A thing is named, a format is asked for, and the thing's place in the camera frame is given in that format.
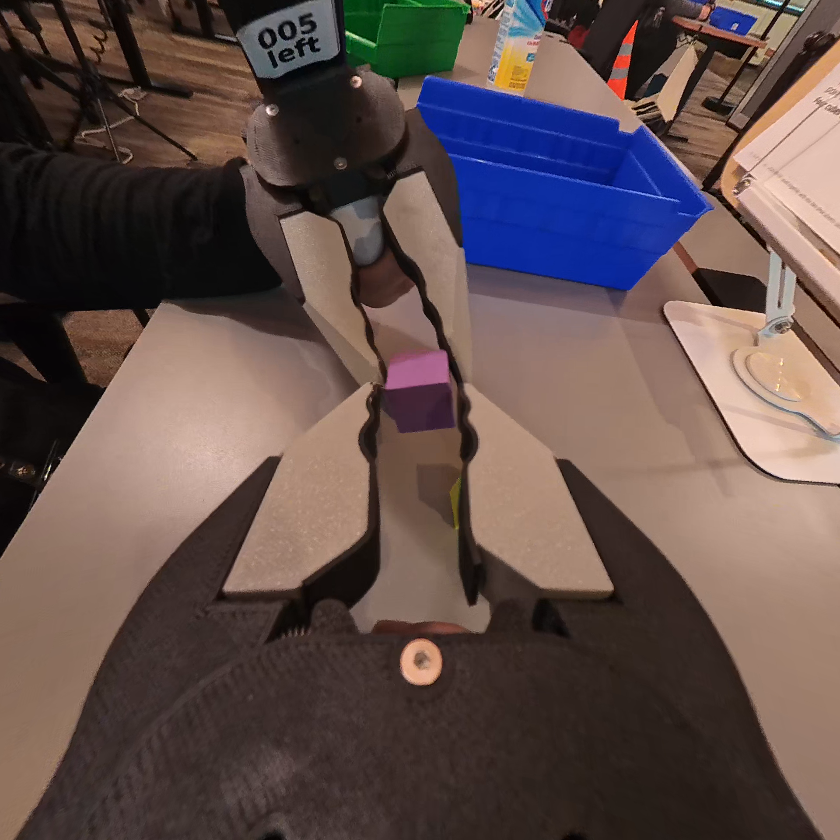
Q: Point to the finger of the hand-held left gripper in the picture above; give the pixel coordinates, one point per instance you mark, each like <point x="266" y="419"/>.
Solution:
<point x="433" y="249"/>
<point x="321" y="275"/>

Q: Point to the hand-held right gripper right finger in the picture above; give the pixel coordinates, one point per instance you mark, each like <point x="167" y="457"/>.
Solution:
<point x="531" y="525"/>

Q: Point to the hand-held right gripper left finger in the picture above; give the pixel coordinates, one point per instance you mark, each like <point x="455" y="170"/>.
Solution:
<point x="308" y="518"/>

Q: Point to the yellow foam cube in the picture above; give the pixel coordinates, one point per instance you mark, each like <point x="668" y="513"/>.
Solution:
<point x="456" y="505"/>

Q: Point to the purple foam cube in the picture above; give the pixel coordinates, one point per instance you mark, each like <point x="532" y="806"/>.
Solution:
<point x="420" y="394"/>

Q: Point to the person's left forearm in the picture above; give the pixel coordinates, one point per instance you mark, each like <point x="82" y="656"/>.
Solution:
<point x="131" y="229"/>

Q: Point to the person's left hand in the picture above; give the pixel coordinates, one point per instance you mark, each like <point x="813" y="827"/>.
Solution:
<point x="387" y="282"/>

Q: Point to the blue plastic bin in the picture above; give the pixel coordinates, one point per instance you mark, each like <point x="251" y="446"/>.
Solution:
<point x="558" y="216"/>

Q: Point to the green plastic bin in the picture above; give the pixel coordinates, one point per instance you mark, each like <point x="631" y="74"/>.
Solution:
<point x="407" y="33"/>

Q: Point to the black floor stand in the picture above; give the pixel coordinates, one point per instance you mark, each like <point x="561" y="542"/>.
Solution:
<point x="134" y="46"/>

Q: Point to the yellow-blue wipes canister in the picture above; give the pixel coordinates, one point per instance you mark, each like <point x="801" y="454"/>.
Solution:
<point x="515" y="59"/>

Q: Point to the white document stand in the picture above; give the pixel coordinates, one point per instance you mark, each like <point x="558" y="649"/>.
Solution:
<point x="741" y="394"/>
<point x="738" y="177"/>

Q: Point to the orange traffic cone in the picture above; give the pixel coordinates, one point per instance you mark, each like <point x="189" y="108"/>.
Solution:
<point x="623" y="65"/>

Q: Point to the person's dark clothing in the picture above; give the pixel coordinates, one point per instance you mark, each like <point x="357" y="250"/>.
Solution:
<point x="33" y="426"/>

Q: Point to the white folded sign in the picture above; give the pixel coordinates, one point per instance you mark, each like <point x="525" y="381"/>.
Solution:
<point x="679" y="82"/>

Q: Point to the white instruction sheet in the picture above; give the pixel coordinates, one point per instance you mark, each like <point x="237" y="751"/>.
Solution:
<point x="800" y="157"/>

